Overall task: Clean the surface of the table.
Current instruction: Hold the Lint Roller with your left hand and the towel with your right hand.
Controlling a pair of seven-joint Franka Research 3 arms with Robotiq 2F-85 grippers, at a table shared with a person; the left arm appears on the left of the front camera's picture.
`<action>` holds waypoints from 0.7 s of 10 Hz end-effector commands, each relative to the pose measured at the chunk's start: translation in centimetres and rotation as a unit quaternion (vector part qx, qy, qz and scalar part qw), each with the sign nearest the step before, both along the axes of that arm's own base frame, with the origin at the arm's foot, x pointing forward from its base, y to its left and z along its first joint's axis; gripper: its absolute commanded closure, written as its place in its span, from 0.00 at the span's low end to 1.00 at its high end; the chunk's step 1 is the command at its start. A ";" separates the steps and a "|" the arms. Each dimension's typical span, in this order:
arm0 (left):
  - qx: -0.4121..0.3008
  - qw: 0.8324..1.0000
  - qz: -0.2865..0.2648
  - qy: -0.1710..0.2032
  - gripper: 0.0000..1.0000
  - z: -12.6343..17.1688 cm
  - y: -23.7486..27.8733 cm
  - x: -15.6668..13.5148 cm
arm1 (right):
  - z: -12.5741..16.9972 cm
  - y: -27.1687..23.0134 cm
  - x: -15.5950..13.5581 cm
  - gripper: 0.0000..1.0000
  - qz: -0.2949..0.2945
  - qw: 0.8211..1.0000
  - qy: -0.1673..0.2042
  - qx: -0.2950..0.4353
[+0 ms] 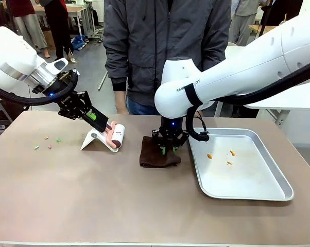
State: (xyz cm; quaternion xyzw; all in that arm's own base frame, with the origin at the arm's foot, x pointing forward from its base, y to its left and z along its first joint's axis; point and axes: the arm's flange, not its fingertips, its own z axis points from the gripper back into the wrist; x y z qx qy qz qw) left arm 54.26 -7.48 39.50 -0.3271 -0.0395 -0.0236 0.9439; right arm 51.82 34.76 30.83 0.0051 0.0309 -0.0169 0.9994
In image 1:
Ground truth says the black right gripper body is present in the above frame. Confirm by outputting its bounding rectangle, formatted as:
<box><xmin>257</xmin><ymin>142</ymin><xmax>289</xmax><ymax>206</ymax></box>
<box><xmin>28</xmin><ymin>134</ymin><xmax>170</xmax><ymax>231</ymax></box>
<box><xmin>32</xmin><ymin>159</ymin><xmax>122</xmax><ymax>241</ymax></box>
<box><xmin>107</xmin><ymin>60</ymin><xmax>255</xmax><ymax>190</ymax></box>
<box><xmin>158</xmin><ymin>117</ymin><xmax>185</xmax><ymax>141</ymax></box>

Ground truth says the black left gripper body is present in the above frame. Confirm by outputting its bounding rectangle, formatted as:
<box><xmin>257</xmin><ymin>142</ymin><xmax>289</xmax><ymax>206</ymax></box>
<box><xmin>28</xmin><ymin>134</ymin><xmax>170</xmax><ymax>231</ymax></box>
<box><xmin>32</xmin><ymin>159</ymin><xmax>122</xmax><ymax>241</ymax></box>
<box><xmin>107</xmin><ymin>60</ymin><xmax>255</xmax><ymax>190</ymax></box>
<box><xmin>58</xmin><ymin>90</ymin><xmax>92</xmax><ymax>121</ymax></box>

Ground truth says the brown terry cloth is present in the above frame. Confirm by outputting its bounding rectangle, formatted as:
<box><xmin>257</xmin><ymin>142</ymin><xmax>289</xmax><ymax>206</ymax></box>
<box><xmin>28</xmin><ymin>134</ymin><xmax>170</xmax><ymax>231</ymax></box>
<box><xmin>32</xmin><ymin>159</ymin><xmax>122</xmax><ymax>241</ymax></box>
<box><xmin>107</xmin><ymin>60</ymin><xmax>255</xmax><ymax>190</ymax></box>
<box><xmin>139</xmin><ymin>135</ymin><xmax>182</xmax><ymax>168</ymax></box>

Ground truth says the pink handled lint roller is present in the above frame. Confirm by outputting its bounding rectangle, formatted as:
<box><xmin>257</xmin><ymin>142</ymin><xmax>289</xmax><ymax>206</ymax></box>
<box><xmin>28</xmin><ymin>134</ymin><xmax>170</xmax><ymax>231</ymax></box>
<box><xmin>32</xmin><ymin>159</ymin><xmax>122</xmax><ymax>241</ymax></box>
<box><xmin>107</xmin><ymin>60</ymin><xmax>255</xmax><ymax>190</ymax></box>
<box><xmin>104</xmin><ymin>120</ymin><xmax>127</xmax><ymax>153</ymax></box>

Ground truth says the person's left forearm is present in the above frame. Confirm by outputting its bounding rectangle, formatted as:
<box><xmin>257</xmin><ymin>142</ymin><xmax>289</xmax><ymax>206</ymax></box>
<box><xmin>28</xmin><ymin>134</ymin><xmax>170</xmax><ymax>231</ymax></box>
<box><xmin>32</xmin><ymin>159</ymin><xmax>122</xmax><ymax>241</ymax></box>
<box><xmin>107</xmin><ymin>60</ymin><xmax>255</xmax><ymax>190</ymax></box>
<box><xmin>200</xmin><ymin>46</ymin><xmax>232</xmax><ymax>73</ymax></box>

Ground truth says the person's right forearm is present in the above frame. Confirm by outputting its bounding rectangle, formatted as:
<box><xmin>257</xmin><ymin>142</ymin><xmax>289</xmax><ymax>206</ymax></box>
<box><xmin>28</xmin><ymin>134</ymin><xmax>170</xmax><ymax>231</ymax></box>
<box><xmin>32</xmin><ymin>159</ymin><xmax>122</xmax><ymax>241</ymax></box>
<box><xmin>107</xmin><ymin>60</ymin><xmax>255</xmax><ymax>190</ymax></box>
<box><xmin>105</xmin><ymin>50</ymin><xmax>129</xmax><ymax>92</ymax></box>

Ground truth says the person's right hand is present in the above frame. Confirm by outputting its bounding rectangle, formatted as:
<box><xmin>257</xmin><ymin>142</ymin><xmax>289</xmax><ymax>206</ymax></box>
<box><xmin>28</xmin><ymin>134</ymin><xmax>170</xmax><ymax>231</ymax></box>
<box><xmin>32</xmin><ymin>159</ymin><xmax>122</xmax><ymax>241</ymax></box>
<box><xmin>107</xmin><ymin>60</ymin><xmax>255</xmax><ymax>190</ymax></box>
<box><xmin>115</xmin><ymin>90</ymin><xmax>129</xmax><ymax>115</ymax></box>

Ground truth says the white lint roller stand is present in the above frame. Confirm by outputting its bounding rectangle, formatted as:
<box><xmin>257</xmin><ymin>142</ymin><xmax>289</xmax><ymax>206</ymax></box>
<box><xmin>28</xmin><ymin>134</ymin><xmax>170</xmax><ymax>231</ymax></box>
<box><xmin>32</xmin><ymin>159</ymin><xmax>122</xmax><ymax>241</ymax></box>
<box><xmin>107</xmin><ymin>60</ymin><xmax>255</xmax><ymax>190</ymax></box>
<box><xmin>80</xmin><ymin>130</ymin><xmax>119</xmax><ymax>153</ymax></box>

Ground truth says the blue plastic bag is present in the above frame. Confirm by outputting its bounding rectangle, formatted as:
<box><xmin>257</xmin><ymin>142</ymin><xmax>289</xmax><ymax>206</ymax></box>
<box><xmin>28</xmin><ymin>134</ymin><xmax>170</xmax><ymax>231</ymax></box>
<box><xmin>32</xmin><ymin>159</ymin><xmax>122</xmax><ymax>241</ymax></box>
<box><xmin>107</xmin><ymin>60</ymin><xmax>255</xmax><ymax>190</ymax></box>
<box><xmin>71</xmin><ymin>35</ymin><xmax>88</xmax><ymax>51</ymax></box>

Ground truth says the silver metal tray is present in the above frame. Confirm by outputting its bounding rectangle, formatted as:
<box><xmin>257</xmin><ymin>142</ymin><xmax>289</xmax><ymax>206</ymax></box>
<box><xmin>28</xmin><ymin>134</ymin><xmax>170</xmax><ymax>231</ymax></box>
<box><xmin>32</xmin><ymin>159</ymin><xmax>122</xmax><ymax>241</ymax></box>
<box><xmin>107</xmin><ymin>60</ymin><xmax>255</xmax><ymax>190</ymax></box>
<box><xmin>188</xmin><ymin>128</ymin><xmax>295</xmax><ymax>202</ymax></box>

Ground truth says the bystander in black clothes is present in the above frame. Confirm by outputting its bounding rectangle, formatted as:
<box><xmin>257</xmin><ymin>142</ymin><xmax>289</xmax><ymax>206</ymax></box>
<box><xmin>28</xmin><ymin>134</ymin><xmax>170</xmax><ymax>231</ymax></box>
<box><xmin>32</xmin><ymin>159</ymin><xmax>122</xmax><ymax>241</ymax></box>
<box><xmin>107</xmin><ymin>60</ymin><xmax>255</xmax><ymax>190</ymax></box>
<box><xmin>40</xmin><ymin>0</ymin><xmax>76</xmax><ymax>63</ymax></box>

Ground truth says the person in gray jacket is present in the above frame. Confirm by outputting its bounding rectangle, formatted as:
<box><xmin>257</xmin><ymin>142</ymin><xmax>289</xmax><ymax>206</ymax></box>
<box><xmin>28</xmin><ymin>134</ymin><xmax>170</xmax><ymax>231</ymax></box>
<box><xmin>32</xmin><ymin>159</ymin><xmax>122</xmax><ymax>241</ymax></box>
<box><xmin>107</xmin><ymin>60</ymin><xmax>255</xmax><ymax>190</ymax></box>
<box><xmin>102</xmin><ymin>0</ymin><xmax>232</xmax><ymax>116</ymax></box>

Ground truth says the bystander in red top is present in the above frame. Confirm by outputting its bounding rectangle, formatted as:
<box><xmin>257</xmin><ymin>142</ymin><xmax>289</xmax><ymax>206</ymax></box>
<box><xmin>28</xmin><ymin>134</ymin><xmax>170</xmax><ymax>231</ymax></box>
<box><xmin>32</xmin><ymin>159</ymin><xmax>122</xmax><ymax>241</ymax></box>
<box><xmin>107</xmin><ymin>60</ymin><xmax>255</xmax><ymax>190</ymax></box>
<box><xmin>8</xmin><ymin>0</ymin><xmax>49</xmax><ymax>59</ymax></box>

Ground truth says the wooden top background table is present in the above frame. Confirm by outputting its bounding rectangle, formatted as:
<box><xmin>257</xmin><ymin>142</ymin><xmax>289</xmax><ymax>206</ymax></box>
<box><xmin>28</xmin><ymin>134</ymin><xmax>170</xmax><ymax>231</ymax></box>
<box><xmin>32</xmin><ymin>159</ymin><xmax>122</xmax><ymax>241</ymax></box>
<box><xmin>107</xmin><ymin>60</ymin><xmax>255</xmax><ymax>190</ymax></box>
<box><xmin>33</xmin><ymin>4</ymin><xmax>96</xmax><ymax>36</ymax></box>

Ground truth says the white side table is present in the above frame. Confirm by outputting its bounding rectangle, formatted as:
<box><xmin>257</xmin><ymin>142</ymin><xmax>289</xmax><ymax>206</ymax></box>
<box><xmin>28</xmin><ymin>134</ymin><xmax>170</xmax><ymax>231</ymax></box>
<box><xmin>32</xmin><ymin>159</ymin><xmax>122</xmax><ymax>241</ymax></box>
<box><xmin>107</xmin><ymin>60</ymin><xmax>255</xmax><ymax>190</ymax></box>
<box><xmin>213</xmin><ymin>45</ymin><xmax>310</xmax><ymax>127</ymax></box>

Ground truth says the bystander in gray clothes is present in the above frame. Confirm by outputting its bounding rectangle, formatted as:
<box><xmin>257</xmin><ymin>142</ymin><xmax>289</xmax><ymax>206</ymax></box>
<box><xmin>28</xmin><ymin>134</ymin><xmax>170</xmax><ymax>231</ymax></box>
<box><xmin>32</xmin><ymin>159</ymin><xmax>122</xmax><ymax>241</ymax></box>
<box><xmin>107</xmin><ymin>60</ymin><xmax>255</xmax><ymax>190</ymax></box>
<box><xmin>233</xmin><ymin>0</ymin><xmax>259</xmax><ymax>47</ymax></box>

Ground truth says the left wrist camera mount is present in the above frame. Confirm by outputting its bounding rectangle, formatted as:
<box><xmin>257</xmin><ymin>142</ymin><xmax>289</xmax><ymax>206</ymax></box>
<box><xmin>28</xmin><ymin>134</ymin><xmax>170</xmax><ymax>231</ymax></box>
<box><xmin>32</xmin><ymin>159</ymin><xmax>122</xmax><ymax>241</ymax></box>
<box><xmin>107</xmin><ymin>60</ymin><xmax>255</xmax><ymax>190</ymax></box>
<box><xmin>57</xmin><ymin>68</ymin><xmax>80</xmax><ymax>83</ymax></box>

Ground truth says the black strap on arm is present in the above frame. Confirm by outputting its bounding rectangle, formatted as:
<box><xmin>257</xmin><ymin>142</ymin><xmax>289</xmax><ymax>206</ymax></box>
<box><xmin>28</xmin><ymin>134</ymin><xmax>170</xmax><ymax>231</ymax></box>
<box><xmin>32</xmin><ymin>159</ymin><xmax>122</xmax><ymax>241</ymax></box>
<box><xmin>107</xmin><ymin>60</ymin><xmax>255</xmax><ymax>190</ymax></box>
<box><xmin>184</xmin><ymin>83</ymin><xmax>203</xmax><ymax>107</ymax></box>

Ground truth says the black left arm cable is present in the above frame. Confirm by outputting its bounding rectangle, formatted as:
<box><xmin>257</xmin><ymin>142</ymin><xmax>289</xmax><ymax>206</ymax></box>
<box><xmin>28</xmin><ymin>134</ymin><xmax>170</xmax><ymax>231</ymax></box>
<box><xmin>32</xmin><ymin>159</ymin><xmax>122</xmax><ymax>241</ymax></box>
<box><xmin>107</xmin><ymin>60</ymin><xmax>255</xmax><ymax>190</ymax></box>
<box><xmin>0</xmin><ymin>69</ymin><xmax>80</xmax><ymax>107</ymax></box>

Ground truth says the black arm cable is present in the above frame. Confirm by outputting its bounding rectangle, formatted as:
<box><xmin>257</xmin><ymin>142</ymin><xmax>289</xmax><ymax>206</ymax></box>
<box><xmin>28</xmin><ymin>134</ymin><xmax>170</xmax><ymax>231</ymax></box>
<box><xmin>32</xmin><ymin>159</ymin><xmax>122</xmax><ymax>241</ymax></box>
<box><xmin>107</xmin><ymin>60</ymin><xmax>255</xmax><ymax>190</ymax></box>
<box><xmin>185</xmin><ymin>73</ymin><xmax>310</xmax><ymax>143</ymax></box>
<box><xmin>0</xmin><ymin>69</ymin><xmax>80</xmax><ymax>107</ymax></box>

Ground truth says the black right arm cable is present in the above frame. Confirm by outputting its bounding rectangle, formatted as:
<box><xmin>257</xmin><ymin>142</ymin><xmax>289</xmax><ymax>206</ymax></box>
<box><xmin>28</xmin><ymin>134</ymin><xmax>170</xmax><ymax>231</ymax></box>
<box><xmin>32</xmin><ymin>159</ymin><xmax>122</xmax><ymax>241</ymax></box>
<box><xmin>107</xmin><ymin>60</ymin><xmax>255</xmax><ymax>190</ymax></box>
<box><xmin>185</xmin><ymin>73</ymin><xmax>310</xmax><ymax>143</ymax></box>

